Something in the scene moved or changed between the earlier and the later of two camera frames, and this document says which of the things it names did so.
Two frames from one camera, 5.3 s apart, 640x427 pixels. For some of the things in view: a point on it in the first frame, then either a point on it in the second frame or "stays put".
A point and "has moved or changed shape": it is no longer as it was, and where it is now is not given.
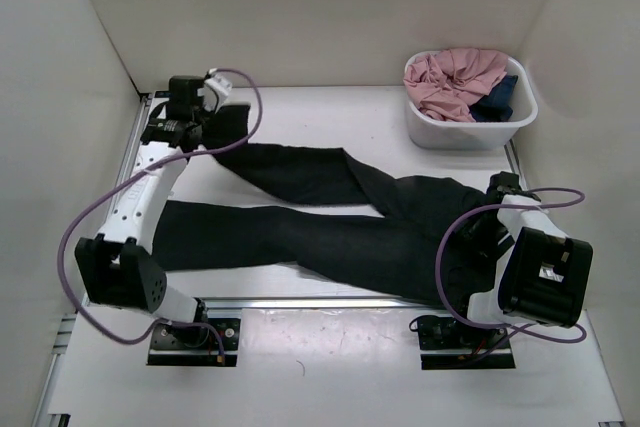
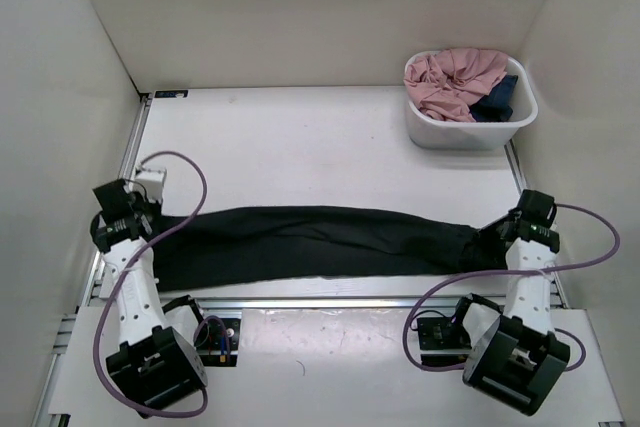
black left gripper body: (199, 121) -> (151, 210)
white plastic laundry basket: (434, 133) stays put
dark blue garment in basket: (495, 107) stays put
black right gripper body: (484, 232) -> (509, 217)
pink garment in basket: (445, 83) stays put
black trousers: (395, 240) has moved or changed shape
